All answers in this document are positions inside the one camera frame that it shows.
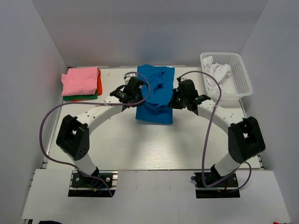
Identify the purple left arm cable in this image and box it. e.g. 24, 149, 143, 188
39, 72, 151, 198

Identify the blue t-shirt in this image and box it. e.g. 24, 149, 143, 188
135, 64, 175, 125

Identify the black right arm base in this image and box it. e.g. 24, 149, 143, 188
191, 166, 240, 199

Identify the pink folded t-shirt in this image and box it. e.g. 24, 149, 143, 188
61, 66, 98, 97

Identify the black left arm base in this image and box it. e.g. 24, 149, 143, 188
68, 171, 118, 198

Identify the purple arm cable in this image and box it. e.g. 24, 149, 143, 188
39, 72, 151, 198
177, 71, 252, 189

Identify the white t-shirt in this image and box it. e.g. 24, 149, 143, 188
203, 56, 232, 93

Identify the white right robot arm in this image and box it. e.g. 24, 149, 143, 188
170, 79, 265, 178

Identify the orange folded t-shirt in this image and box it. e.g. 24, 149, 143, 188
70, 69, 104, 103

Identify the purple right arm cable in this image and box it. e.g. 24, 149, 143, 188
177, 71, 252, 189

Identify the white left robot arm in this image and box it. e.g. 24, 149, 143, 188
56, 76, 145, 176

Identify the white plastic laundry basket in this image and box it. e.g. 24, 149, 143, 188
200, 52, 253, 101

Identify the green folded t-shirt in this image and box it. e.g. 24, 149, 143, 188
63, 92, 98, 102

